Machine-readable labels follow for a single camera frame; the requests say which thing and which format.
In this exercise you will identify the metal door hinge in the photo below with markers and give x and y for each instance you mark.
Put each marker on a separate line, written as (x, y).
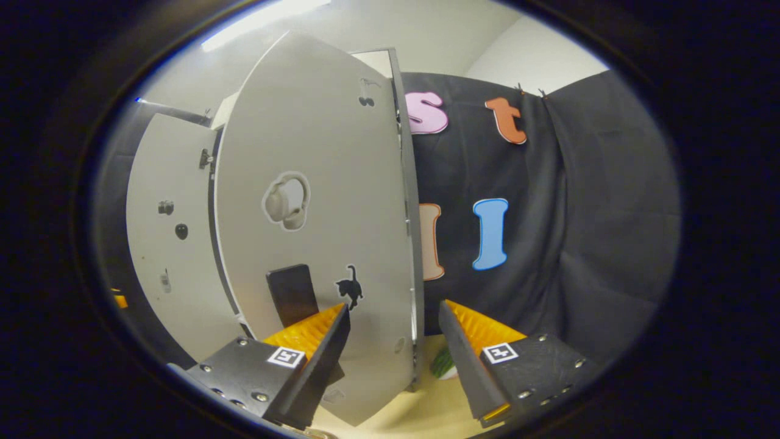
(205, 158)

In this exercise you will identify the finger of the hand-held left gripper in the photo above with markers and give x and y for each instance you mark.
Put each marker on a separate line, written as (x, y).
(119, 299)

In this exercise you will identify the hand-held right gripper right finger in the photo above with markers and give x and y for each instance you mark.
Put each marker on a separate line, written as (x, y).
(469, 366)

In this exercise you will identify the watermelon slice toy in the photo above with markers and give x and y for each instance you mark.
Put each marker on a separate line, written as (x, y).
(443, 364)

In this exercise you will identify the white cabinet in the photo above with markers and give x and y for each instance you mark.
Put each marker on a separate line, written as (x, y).
(417, 244)

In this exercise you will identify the black backdrop cloth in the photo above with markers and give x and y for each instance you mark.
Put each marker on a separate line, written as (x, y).
(579, 213)

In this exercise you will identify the white door with camera sticker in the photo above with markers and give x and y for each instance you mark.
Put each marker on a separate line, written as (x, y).
(164, 171)

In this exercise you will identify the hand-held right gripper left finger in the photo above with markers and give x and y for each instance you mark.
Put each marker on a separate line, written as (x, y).
(320, 360)

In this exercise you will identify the white door with headphones sticker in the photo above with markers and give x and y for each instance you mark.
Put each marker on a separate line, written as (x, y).
(317, 122)

